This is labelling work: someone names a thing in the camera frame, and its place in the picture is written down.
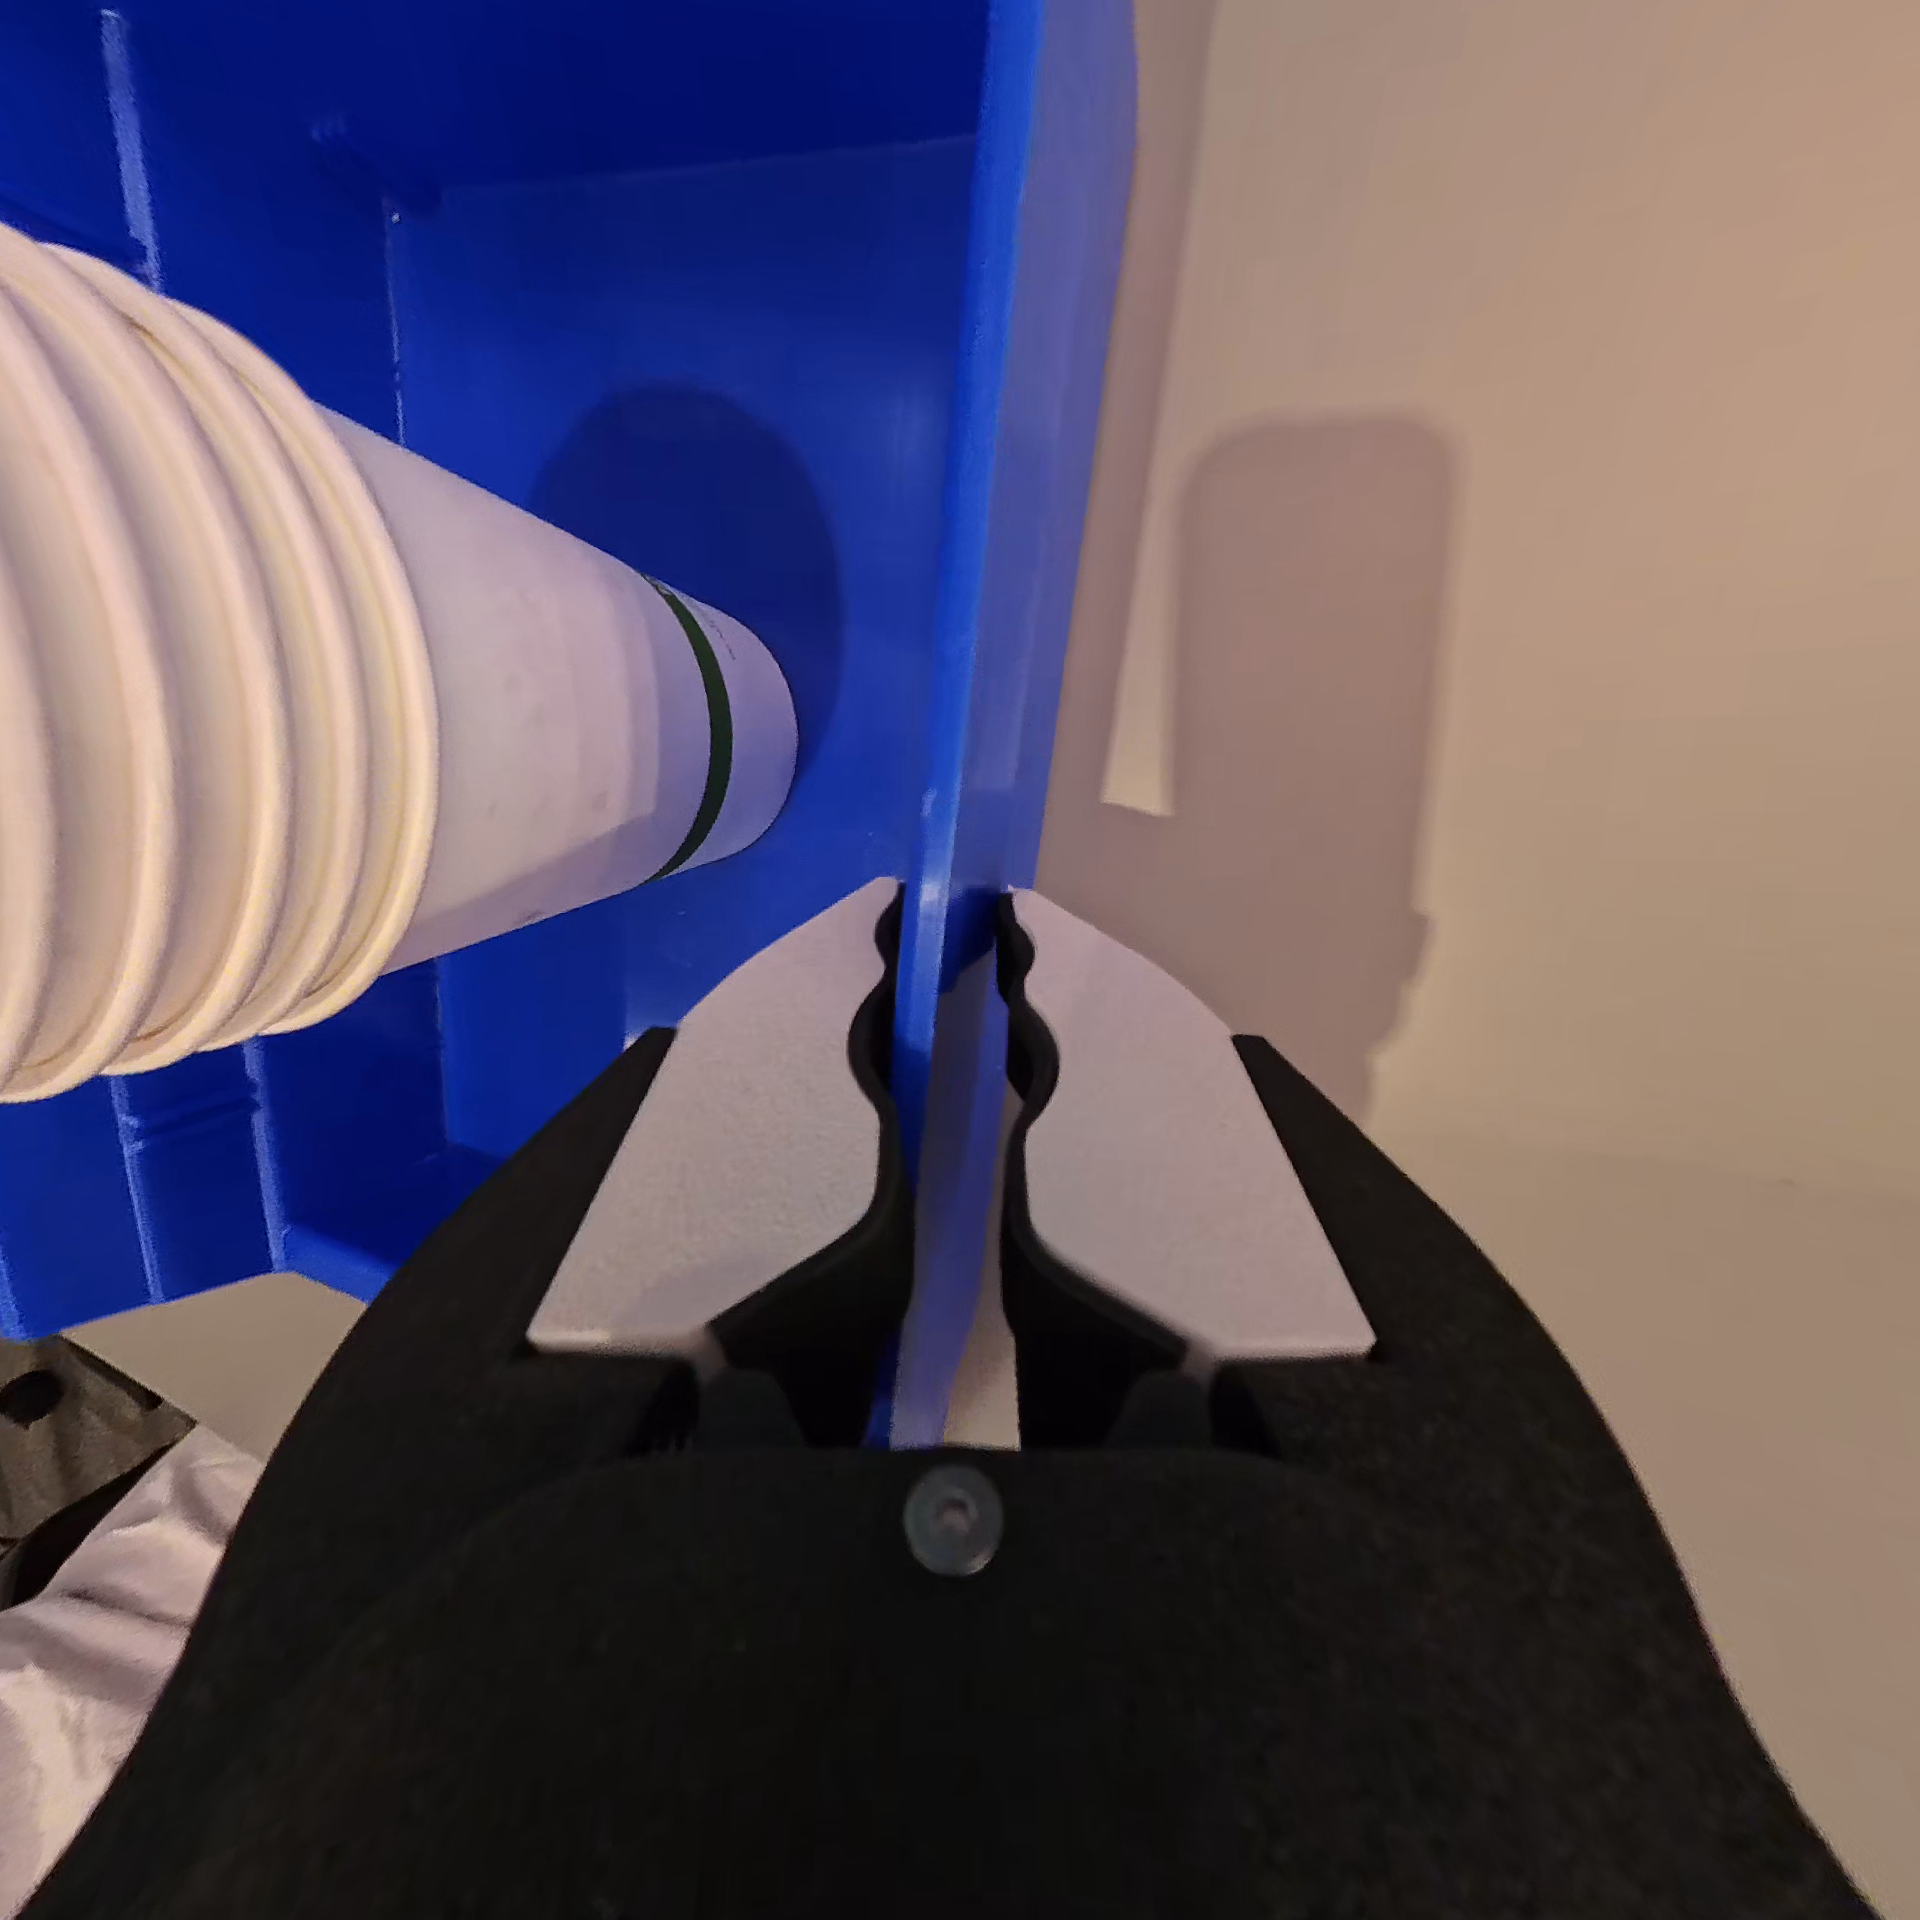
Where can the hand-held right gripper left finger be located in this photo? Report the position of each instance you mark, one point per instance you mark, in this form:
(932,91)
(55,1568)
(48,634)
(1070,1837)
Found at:
(722,1187)

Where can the blue plastic bin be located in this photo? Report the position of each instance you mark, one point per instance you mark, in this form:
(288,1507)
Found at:
(600,271)

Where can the person's leg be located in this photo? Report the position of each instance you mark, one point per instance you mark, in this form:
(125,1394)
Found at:
(106,1710)

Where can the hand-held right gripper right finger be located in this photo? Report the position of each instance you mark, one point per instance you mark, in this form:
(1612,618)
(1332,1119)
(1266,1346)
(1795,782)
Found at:
(1187,1187)

